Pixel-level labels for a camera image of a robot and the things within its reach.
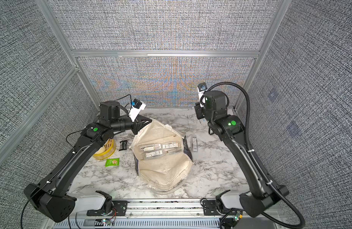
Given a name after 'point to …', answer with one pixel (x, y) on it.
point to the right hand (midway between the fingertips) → (204, 97)
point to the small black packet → (123, 145)
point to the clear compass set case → (194, 144)
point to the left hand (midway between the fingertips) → (152, 118)
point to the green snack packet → (112, 161)
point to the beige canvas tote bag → (164, 162)
